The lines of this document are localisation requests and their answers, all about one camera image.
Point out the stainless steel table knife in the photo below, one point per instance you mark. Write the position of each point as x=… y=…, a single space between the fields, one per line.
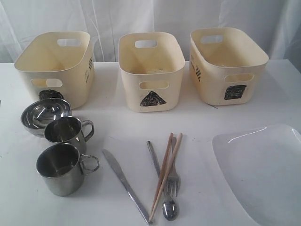
x=115 y=166

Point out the cream bin with square mark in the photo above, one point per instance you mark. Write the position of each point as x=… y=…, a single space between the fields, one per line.
x=225 y=65

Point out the white curtain backdrop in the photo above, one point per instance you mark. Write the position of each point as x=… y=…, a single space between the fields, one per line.
x=275 y=25

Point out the stainless steel spoon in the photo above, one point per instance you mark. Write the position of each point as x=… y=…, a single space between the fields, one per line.
x=169 y=206

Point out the cream bin with circle mark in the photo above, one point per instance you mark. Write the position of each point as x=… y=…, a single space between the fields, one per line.
x=61 y=62

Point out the cream bin with triangle mark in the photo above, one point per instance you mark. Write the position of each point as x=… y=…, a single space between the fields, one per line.
x=151 y=66

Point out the white square ceramic plate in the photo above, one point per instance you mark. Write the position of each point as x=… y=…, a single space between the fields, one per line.
x=262 y=167

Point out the stainless steel bowl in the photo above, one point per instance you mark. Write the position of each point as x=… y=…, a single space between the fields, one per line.
x=39 y=114

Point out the stainless steel fork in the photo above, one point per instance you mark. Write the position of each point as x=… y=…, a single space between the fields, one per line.
x=173 y=182

